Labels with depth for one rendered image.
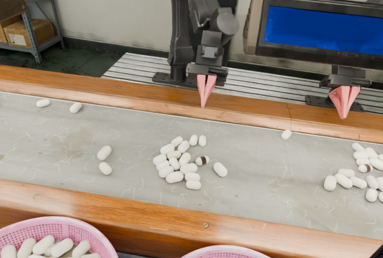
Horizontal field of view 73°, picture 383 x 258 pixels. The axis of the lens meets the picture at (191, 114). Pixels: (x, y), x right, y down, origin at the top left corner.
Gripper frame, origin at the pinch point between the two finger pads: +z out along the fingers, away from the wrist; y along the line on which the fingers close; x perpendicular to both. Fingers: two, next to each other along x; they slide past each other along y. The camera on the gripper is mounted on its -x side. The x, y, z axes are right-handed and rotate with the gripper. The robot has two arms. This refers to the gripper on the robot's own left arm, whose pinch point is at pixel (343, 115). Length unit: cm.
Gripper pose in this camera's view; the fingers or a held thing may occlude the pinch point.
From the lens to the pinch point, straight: 74.8
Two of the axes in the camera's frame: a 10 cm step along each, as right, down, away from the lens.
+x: 0.5, 2.3, 9.7
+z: -1.5, 9.6, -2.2
